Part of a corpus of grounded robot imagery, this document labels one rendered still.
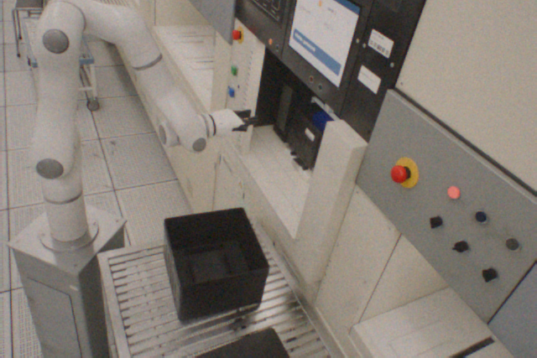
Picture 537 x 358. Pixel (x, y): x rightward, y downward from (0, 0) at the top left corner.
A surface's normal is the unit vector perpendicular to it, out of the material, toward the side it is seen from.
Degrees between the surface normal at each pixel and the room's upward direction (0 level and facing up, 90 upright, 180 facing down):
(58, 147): 64
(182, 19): 90
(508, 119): 90
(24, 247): 0
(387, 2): 90
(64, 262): 0
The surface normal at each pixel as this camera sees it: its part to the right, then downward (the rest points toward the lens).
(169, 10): 0.43, 0.58
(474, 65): -0.89, 0.14
